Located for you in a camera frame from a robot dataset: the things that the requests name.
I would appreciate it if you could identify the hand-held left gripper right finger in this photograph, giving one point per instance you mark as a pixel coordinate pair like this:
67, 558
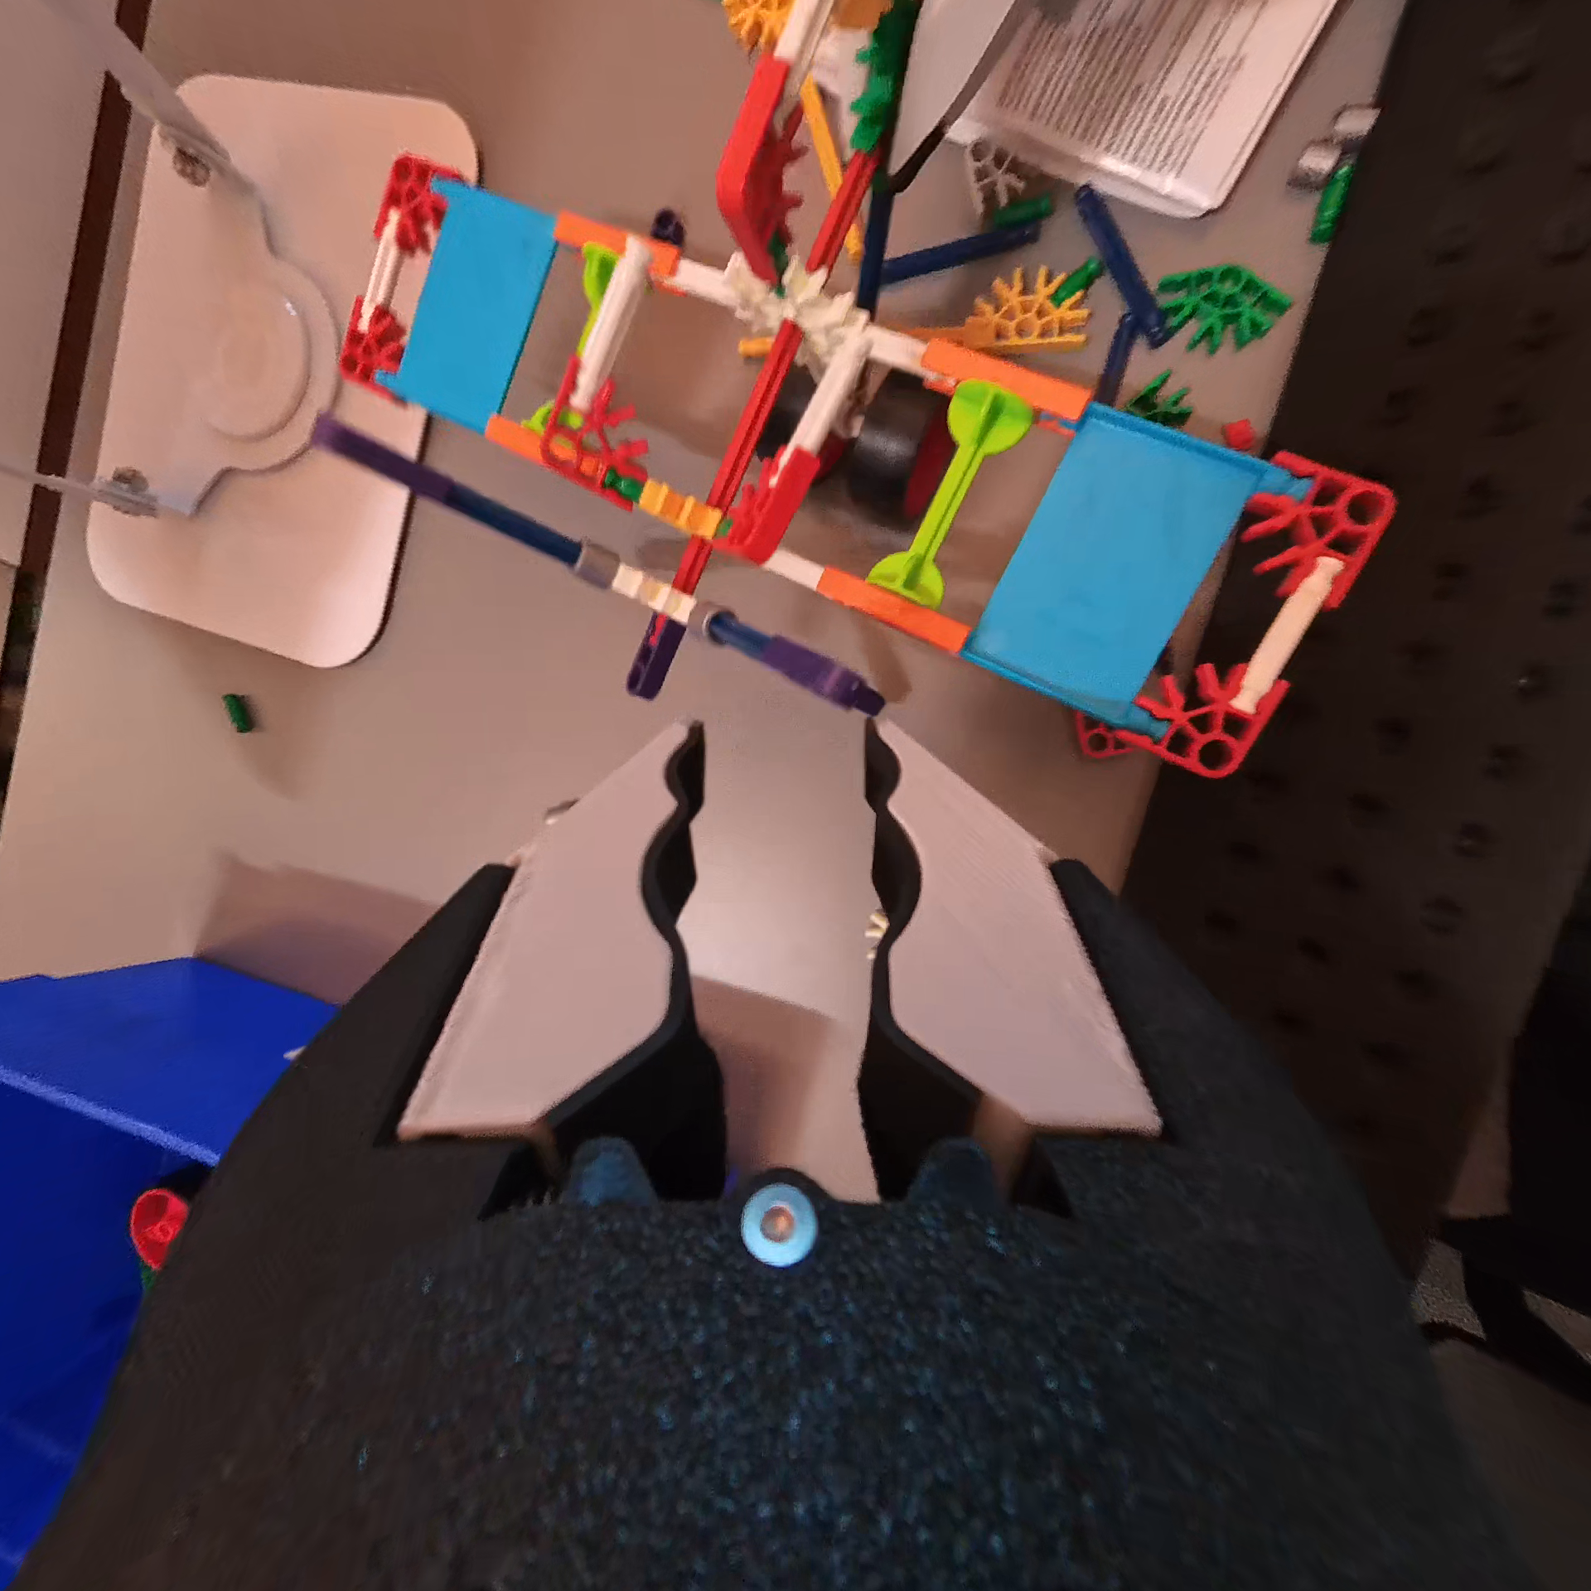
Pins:
1020, 984

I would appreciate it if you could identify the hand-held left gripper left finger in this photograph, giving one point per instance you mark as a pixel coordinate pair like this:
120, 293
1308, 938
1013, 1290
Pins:
547, 984

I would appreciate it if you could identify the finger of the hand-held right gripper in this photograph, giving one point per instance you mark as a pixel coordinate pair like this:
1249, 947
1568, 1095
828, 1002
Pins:
952, 63

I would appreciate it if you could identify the colourful construction toy model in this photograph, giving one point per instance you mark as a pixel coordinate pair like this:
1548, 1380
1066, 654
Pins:
1106, 560

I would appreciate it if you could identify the small white connector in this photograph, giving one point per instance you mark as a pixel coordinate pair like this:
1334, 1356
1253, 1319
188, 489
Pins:
998, 175

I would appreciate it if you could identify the tiny green plastic rod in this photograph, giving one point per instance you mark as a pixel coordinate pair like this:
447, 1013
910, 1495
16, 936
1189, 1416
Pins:
239, 712
1022, 214

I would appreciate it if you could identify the dark blue plastic rod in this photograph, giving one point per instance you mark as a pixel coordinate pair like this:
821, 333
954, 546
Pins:
1119, 261
958, 256
1117, 360

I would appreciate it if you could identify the building ideas booklet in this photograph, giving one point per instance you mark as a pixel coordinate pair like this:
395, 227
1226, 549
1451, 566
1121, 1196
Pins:
1156, 87

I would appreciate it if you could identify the short green plastic rod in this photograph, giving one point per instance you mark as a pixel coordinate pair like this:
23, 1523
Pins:
1334, 203
1079, 280

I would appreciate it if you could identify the orange toothed connector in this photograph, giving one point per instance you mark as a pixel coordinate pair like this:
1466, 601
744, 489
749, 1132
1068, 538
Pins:
1026, 318

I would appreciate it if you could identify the large green fan connector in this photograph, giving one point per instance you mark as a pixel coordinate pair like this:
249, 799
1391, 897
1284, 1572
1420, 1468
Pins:
1160, 401
1226, 305

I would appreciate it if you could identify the silver metal spacer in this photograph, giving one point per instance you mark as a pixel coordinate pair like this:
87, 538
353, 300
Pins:
1330, 148

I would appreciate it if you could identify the black wheel with red hub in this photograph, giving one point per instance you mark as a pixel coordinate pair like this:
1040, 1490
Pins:
161, 1226

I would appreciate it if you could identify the blue plastic bin with tag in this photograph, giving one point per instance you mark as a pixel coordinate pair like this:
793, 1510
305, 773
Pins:
76, 1119

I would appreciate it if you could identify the white document stand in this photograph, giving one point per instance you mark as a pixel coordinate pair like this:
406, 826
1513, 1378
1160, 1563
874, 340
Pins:
287, 524

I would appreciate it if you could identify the black dotted rubber mat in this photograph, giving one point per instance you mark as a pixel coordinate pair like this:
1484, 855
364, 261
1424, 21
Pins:
1431, 623

